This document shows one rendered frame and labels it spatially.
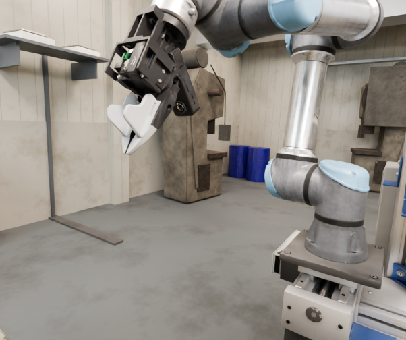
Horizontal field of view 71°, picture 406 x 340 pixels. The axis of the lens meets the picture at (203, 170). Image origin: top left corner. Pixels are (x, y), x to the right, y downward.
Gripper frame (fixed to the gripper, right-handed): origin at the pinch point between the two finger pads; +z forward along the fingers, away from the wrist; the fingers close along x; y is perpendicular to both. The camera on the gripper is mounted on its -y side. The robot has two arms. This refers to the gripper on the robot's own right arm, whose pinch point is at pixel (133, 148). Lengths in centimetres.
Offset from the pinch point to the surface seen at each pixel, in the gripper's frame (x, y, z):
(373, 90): -18, -534, -370
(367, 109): -24, -551, -335
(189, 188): -242, -350, -66
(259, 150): -231, -555, -227
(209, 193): -236, -406, -74
